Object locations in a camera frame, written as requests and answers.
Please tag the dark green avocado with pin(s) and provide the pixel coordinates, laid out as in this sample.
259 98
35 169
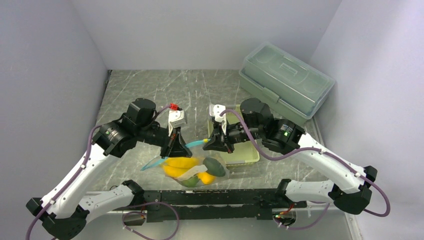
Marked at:
214 167

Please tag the yellow banana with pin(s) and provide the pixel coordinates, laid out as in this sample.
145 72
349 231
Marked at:
176 166

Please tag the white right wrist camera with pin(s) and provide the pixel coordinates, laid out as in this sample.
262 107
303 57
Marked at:
217 115

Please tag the yellow bell pepper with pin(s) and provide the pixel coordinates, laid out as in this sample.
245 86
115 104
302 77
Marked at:
206 178

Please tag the pale green perforated basket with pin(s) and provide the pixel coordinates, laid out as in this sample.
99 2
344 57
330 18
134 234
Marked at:
244 153

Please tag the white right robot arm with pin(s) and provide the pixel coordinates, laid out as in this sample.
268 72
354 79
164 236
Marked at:
347 186

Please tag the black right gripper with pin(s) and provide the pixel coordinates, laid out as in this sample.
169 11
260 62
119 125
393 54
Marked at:
216 144

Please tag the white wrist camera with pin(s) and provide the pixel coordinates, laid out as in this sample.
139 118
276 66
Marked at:
217 115
176 118

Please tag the clear zip top bag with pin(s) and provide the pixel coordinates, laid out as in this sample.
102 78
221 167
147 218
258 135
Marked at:
203 168

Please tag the black mounting rail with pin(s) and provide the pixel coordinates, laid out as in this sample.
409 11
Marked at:
260 204

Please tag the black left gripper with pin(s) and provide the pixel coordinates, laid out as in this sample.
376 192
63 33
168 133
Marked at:
178 147

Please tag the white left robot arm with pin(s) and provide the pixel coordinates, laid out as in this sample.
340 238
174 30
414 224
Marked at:
66 209

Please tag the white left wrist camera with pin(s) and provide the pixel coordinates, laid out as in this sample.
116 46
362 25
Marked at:
176 118

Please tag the green lime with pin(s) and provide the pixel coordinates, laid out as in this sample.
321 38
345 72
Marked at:
190 182

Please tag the green plastic storage box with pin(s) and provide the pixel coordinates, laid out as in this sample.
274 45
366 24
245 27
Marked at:
289 86

